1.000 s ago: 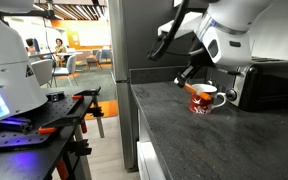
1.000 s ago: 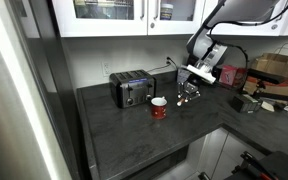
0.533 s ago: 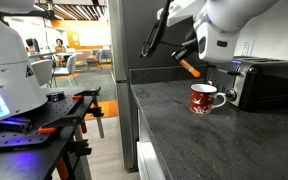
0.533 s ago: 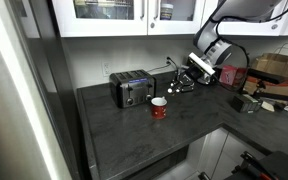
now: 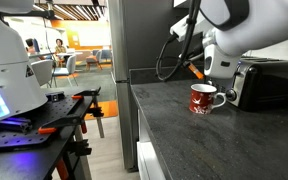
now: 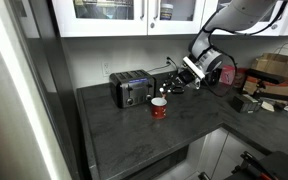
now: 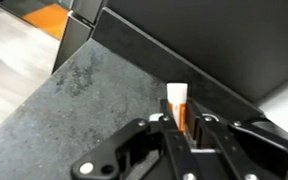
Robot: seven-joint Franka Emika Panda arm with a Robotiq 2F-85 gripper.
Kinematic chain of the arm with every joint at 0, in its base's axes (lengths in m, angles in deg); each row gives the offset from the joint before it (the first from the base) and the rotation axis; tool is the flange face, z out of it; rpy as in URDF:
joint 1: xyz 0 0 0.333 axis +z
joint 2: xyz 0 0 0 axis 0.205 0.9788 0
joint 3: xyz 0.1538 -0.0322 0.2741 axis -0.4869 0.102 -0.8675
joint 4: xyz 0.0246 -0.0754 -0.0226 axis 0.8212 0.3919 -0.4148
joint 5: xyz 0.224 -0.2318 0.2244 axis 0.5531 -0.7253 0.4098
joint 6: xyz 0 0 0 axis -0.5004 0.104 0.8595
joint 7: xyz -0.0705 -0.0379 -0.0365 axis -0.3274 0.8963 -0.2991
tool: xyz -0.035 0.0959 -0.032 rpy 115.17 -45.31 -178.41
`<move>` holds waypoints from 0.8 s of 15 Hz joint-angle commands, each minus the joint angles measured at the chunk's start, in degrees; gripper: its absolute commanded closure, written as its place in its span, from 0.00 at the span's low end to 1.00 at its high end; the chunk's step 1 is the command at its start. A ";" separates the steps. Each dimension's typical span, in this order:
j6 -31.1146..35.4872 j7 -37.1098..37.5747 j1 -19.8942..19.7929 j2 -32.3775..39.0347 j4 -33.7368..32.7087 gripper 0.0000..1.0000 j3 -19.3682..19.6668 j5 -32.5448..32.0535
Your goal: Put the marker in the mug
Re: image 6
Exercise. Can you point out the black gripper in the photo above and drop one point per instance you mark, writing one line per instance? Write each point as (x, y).
(187, 78)

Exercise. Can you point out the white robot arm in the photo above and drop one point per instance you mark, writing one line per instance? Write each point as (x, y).
(224, 26)

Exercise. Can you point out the red mug with white interior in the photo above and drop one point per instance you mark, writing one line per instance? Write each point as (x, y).
(158, 108)

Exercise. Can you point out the black and silver toaster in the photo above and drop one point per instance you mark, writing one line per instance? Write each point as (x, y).
(132, 88)

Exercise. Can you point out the pink box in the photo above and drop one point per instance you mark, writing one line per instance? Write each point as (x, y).
(227, 75)

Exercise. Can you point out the white upper cabinet glass doors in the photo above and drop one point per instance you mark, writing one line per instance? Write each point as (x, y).
(157, 16)

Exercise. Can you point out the black rectangular box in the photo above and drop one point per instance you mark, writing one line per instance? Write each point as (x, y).
(245, 102)

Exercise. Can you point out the jar with dark label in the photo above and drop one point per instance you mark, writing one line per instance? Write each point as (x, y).
(166, 11)

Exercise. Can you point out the white lower cabinets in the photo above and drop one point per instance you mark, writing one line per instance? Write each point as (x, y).
(217, 156)

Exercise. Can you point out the black stand with bars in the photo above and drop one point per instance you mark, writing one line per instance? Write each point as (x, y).
(274, 85)

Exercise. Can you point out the brown paper bag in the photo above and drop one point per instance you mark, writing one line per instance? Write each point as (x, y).
(277, 75)

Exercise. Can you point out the dark grey side panel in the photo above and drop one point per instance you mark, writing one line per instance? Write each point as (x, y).
(47, 86)

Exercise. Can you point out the white wall outlet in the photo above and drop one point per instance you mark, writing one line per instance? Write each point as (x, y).
(106, 68)

